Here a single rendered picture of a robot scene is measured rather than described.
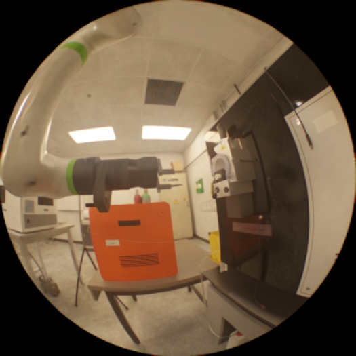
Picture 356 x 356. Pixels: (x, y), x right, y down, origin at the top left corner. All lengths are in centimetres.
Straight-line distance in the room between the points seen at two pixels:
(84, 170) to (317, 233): 52
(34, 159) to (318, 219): 54
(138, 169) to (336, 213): 44
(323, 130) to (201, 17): 160
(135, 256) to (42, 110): 66
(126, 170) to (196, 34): 168
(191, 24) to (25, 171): 172
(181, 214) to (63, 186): 332
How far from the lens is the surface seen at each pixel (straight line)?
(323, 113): 34
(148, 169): 27
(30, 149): 25
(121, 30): 44
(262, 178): 39
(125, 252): 67
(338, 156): 32
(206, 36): 179
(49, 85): 34
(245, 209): 38
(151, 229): 63
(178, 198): 347
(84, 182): 29
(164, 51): 178
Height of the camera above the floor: 112
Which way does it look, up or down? 12 degrees up
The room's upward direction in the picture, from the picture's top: 6 degrees counter-clockwise
